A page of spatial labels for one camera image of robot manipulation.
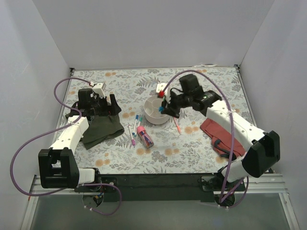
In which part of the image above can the blue black highlighter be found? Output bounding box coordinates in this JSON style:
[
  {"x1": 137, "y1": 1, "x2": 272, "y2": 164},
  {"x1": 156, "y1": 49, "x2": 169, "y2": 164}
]
[{"x1": 158, "y1": 106, "x2": 165, "y2": 114}]

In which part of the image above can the orange pink pen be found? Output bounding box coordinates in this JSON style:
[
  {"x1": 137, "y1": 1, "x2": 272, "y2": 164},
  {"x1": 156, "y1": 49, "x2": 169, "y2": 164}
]
[{"x1": 173, "y1": 117, "x2": 181, "y2": 134}]

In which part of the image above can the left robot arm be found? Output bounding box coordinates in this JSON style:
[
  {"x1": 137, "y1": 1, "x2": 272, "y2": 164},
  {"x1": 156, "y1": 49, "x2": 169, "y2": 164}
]
[{"x1": 38, "y1": 83, "x2": 124, "y2": 192}]

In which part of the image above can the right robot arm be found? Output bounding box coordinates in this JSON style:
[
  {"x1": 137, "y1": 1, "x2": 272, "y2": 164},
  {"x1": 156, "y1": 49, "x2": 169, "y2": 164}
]
[{"x1": 156, "y1": 70, "x2": 280, "y2": 192}]

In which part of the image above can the white round organizer container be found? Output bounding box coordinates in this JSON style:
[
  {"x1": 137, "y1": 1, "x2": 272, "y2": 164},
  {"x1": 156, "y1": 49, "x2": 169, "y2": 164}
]
[{"x1": 143, "y1": 96, "x2": 170, "y2": 125}]

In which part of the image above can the dark green cloth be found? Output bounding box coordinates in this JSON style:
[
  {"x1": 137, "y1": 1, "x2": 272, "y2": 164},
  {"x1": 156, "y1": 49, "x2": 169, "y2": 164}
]
[{"x1": 66, "y1": 101, "x2": 125, "y2": 150}]

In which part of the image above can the blue capped marker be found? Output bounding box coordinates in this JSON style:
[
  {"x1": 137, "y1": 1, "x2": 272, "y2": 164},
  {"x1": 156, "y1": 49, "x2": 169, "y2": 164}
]
[{"x1": 132, "y1": 115, "x2": 139, "y2": 136}]

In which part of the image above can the pink capped marker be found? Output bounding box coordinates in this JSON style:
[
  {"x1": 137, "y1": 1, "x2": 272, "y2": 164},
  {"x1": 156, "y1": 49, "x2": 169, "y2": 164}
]
[{"x1": 128, "y1": 125, "x2": 136, "y2": 146}]

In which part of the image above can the floral table mat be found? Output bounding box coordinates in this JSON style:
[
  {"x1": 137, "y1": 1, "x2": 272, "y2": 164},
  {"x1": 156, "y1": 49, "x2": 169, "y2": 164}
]
[{"x1": 49, "y1": 67, "x2": 271, "y2": 175}]

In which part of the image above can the pink lid pencil jar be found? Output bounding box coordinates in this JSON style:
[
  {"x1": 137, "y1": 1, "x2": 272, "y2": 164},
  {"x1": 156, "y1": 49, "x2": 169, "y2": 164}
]
[{"x1": 137, "y1": 126, "x2": 154, "y2": 149}]

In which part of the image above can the red cloth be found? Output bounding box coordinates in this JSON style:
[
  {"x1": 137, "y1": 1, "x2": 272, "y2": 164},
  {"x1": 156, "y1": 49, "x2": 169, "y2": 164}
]
[{"x1": 200, "y1": 118, "x2": 232, "y2": 159}]

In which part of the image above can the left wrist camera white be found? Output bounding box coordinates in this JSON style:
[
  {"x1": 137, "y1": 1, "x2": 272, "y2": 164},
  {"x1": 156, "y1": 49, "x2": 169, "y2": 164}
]
[{"x1": 92, "y1": 82, "x2": 106, "y2": 98}]

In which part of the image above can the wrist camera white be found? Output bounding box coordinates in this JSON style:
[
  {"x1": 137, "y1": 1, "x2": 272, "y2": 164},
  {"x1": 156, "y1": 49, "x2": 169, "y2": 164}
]
[
  {"x1": 156, "y1": 82, "x2": 176, "y2": 104},
  {"x1": 92, "y1": 82, "x2": 106, "y2": 98}
]

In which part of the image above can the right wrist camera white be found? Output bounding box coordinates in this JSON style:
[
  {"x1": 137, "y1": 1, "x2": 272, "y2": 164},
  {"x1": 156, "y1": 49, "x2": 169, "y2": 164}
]
[{"x1": 156, "y1": 82, "x2": 176, "y2": 104}]

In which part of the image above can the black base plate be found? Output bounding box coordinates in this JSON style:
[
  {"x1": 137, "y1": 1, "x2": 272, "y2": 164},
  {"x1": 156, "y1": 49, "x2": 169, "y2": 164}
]
[{"x1": 74, "y1": 172, "x2": 247, "y2": 203}]

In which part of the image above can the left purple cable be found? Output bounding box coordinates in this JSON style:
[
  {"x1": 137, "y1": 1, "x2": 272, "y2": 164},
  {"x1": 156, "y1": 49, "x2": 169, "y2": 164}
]
[{"x1": 10, "y1": 78, "x2": 122, "y2": 215}]

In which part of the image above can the purple cable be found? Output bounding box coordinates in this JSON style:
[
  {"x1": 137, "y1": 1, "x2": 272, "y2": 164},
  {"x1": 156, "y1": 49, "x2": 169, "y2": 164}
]
[
  {"x1": 159, "y1": 69, "x2": 249, "y2": 210},
  {"x1": 10, "y1": 78, "x2": 122, "y2": 215}
]

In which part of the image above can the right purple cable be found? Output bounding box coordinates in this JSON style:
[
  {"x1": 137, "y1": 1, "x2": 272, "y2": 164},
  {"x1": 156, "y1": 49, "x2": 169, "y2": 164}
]
[{"x1": 159, "y1": 69, "x2": 249, "y2": 210}]

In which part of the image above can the aluminium front rail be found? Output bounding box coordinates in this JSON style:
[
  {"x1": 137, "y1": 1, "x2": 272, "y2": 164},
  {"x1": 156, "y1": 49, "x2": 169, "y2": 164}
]
[{"x1": 21, "y1": 174, "x2": 300, "y2": 230}]

